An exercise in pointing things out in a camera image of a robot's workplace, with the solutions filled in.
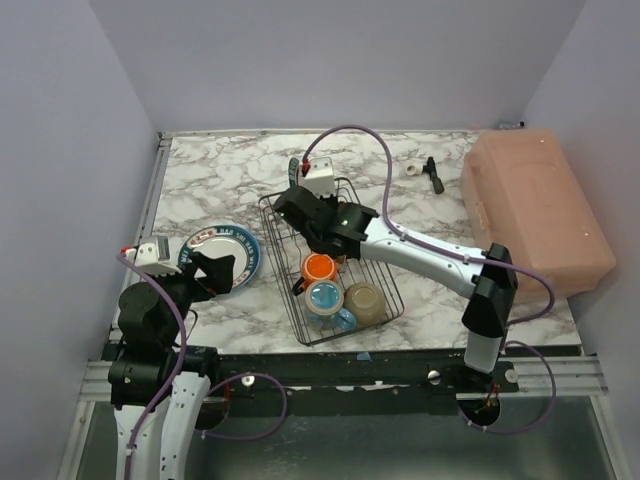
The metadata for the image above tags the teal rimmed large plate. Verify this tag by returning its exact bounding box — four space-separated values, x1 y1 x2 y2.
177 224 261 290

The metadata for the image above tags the orange mug black handle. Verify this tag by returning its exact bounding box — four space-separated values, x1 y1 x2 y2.
291 253 338 296

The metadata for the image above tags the blue butterfly mug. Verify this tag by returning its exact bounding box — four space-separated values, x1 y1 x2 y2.
303 280 357 332

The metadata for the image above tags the beige ceramic bowl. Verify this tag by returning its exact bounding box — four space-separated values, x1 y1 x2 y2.
344 282 386 328

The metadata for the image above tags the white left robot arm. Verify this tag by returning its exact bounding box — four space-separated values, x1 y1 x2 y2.
108 248 235 479

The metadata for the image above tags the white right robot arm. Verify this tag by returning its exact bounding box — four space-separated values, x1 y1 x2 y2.
273 186 518 374

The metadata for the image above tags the black and white pipe fitting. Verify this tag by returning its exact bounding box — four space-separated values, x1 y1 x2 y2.
405 156 445 195

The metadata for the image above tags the pink plastic storage box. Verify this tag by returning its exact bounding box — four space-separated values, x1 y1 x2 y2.
459 129 616 298

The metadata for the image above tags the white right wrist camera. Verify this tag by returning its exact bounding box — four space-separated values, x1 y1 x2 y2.
298 157 337 199

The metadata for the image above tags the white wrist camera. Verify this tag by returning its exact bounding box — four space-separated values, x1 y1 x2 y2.
298 157 337 199
120 235 181 276

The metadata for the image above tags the dark wire dish rack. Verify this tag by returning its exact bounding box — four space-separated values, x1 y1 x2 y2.
258 193 405 346

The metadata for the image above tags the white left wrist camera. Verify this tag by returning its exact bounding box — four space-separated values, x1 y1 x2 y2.
120 235 181 276

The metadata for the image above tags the aluminium side rail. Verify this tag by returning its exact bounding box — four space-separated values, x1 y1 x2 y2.
107 132 172 343

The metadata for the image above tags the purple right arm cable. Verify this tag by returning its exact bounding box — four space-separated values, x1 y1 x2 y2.
302 124 556 329

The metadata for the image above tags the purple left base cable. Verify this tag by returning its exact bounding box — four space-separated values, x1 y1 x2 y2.
199 372 289 441

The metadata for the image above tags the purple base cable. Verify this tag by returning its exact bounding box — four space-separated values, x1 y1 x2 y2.
199 372 289 441
457 339 559 435

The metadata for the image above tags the black front table rail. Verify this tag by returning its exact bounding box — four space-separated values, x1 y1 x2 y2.
181 347 518 417

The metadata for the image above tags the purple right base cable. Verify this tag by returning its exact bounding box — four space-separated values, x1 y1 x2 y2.
457 339 559 435

